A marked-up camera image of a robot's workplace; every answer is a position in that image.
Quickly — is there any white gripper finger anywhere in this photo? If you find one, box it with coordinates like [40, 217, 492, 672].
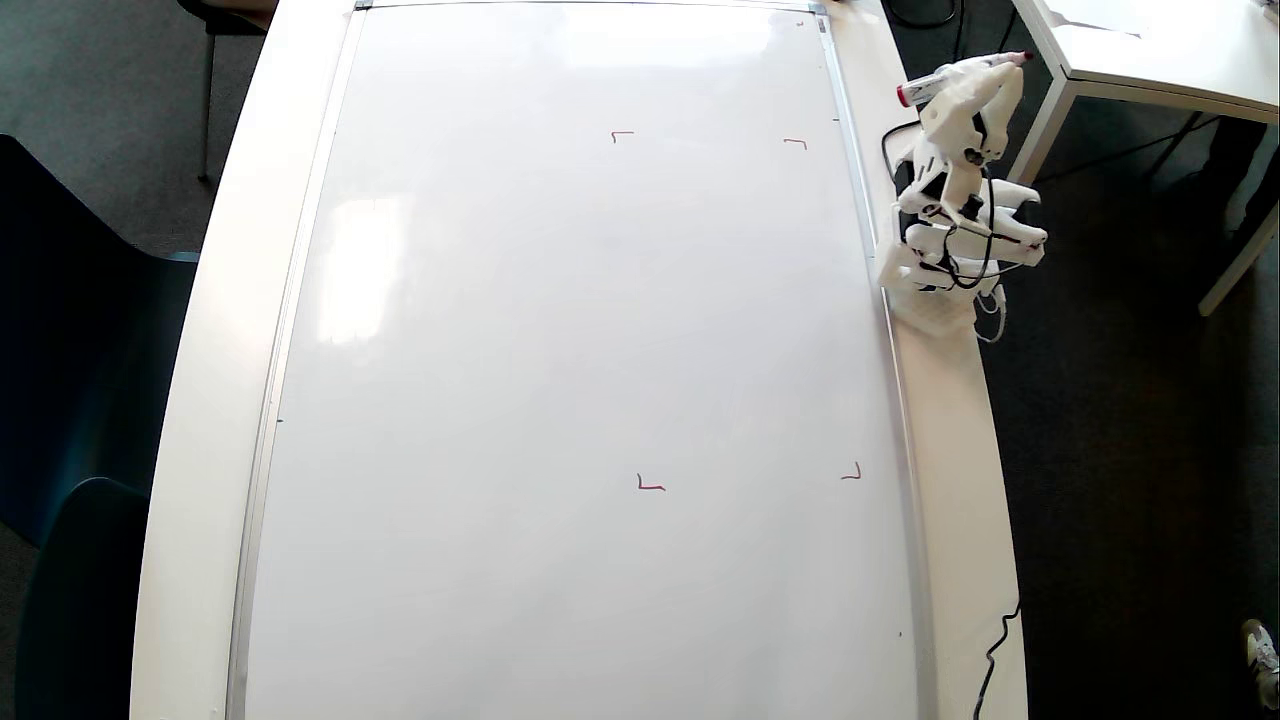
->
[945, 60, 1029, 101]
[980, 68, 1029, 163]

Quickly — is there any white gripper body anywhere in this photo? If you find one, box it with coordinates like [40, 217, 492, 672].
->
[918, 92, 989, 171]

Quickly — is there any red whiteboard marker pen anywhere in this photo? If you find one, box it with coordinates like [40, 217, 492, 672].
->
[896, 52, 1036, 109]

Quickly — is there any white side table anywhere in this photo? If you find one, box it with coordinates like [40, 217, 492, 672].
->
[1000, 0, 1280, 317]

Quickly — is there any white grey sneaker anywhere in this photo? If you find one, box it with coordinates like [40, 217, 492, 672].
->
[1242, 618, 1280, 713]

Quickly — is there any black chair with metal leg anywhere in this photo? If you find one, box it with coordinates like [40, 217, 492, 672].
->
[178, 0, 279, 186]

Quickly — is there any dark blue chair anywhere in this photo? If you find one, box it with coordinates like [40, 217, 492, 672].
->
[0, 135, 201, 546]

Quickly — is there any black camera cable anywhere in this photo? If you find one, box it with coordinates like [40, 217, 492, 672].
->
[880, 120, 923, 193]

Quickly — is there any black looped floor cable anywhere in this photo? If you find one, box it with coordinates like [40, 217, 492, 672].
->
[883, 0, 969, 71]

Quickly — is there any thin black floor cable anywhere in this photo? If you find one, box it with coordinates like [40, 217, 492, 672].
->
[1030, 112, 1211, 186]

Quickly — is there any white base cable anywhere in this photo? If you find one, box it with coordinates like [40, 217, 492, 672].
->
[975, 285, 1009, 344]

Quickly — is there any white whiteboard with metal frame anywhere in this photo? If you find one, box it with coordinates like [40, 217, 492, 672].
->
[225, 0, 936, 720]

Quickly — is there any black cable at table edge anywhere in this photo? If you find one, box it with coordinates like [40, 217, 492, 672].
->
[972, 598, 1021, 720]

